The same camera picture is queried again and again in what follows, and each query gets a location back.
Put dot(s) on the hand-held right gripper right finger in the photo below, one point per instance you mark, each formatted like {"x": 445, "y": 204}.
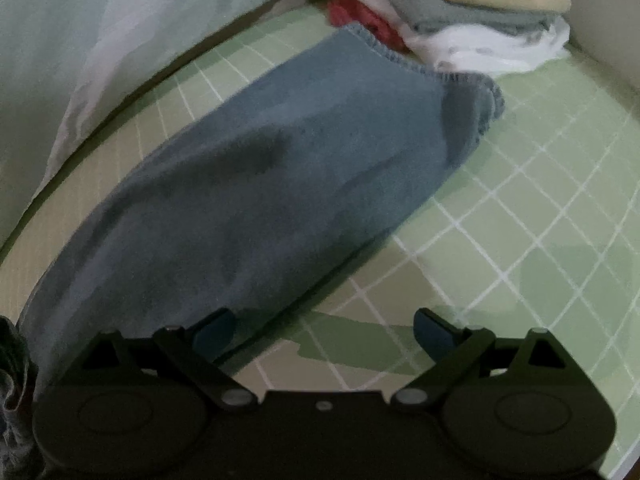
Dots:
{"x": 432, "y": 332}

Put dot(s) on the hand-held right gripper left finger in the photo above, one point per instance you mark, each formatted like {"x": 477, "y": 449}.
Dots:
{"x": 212, "y": 335}

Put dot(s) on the blue grey garment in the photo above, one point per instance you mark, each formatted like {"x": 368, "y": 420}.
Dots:
{"x": 260, "y": 200}

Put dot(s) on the green grid cutting mat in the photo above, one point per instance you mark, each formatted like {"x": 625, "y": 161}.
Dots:
{"x": 525, "y": 200}

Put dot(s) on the dark crumpled cloth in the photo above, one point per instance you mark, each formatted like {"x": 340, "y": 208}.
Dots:
{"x": 15, "y": 390}

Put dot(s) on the white folded garment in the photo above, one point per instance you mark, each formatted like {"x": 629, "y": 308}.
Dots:
{"x": 490, "y": 47}

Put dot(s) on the pale carrot print bedsheet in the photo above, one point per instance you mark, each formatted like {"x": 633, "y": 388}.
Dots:
{"x": 100, "y": 45}

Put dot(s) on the red cloth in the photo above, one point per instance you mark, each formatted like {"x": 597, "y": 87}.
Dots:
{"x": 360, "y": 15}

